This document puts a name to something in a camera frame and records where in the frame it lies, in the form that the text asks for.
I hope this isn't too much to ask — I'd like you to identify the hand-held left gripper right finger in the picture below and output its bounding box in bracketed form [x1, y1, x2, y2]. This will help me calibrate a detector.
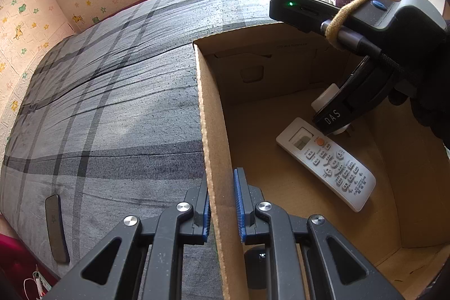
[234, 167, 405, 300]

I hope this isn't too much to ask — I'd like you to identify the black smartphone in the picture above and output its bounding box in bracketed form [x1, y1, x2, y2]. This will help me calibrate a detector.
[45, 195, 70, 263]

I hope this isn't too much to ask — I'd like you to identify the white cable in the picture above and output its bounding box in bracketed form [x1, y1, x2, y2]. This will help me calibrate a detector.
[24, 265, 48, 298]

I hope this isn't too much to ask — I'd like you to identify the large white charger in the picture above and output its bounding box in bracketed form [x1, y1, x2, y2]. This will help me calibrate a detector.
[311, 83, 356, 139]

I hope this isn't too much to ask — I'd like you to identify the small black cap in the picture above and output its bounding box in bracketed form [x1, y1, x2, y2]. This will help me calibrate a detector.
[244, 245, 271, 292]

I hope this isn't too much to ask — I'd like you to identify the grey plaid bedsheet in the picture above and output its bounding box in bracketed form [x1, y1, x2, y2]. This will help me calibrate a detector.
[0, 0, 338, 300]

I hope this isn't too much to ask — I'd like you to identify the black usb cable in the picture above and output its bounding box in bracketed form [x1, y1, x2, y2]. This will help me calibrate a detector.
[320, 20, 422, 86]

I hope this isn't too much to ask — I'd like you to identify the cardboard box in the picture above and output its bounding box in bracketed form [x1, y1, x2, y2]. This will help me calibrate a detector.
[193, 21, 450, 300]

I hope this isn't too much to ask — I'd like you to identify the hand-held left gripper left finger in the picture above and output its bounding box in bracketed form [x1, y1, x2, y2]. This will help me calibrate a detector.
[46, 173, 212, 300]

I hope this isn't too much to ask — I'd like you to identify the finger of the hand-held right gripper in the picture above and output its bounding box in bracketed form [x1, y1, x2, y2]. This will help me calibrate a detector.
[312, 56, 398, 138]

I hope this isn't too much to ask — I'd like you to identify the white remote control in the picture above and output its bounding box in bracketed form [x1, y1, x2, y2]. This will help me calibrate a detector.
[276, 117, 376, 213]

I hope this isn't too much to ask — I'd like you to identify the person's right hand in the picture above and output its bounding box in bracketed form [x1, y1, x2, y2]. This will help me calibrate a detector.
[388, 89, 450, 149]

